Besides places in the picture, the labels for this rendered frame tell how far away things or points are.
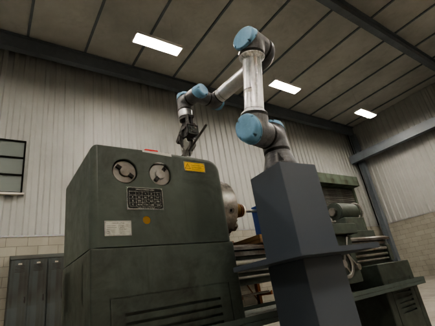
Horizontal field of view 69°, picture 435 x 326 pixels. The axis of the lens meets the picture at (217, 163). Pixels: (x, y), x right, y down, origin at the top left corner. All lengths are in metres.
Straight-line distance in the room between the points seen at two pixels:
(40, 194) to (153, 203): 7.28
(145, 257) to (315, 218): 0.65
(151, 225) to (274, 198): 0.49
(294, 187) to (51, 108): 8.71
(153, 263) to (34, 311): 6.29
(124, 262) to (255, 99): 0.81
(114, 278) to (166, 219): 0.29
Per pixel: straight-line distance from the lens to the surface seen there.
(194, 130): 1.62
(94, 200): 1.21
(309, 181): 1.33
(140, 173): 1.30
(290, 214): 1.21
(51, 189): 8.55
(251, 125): 1.27
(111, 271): 1.17
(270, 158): 1.35
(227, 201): 1.60
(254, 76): 1.40
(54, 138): 9.11
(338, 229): 1.94
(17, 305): 7.46
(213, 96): 1.73
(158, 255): 1.24
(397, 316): 2.32
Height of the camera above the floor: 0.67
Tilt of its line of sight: 22 degrees up
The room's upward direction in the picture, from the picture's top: 9 degrees counter-clockwise
